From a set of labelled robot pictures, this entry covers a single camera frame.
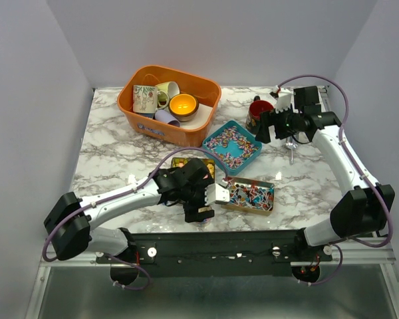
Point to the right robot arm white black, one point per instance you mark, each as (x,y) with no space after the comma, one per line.
(365,204)

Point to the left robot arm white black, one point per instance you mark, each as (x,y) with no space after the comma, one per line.
(75,225)

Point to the gold tin star candies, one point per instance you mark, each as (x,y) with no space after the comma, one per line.
(181,161)

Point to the teal tin swirl lollipops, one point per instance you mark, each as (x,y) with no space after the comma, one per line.
(234,146)

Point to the orange plastic bin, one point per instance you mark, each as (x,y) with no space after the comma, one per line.
(207,92)

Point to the metal scoop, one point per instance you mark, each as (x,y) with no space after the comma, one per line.
(291,145)

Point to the black red skull mug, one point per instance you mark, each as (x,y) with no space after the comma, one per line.
(253,117)

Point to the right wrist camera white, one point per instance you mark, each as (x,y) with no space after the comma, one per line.
(283,97)

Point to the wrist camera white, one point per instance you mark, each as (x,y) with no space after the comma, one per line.
(216,194)
(283,97)

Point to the gold tin round lollipops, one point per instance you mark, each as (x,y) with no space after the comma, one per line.
(250,196)

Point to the illustrated white mug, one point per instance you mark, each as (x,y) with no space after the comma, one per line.
(145,99)

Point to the aluminium frame rail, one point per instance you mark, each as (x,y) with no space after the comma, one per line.
(355,253)
(83,260)

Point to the lavender cup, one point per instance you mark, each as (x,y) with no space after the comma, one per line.
(165,117)

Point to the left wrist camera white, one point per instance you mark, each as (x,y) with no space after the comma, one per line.
(216,194)

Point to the pale green mug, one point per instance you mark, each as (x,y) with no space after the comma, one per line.
(166,91)

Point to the right aluminium frame rail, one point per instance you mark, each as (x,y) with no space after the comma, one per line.
(355,253)

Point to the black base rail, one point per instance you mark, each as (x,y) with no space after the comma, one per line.
(230,253)

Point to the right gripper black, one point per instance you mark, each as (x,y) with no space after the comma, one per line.
(269,118)

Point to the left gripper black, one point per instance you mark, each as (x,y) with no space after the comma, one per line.
(191,213)

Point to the yellow inside dark cup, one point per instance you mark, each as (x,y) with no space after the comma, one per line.
(183,107)

